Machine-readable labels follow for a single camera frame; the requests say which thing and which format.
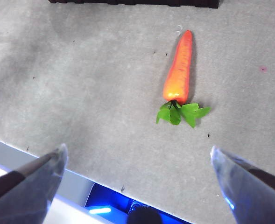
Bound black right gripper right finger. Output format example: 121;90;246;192
210;145;275;224

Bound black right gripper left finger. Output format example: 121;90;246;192
0;143;68;224

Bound orange toy carrot green leaves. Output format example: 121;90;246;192
156;29;212;129

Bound black plate rack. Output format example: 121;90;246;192
47;0;220;9

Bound blue lit base panel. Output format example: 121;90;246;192
85;183;191;224

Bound black round knob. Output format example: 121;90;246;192
127;207;162;224

